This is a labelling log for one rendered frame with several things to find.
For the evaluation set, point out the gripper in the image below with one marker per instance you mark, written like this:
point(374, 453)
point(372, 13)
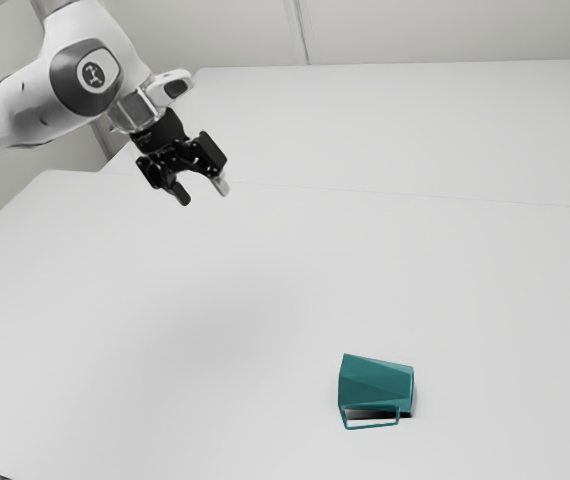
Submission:
point(167, 140)

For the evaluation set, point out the teal faceted mug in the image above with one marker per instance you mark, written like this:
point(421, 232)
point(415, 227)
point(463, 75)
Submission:
point(372, 382)

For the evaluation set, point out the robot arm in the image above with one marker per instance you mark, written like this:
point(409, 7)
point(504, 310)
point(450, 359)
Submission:
point(25, 100)

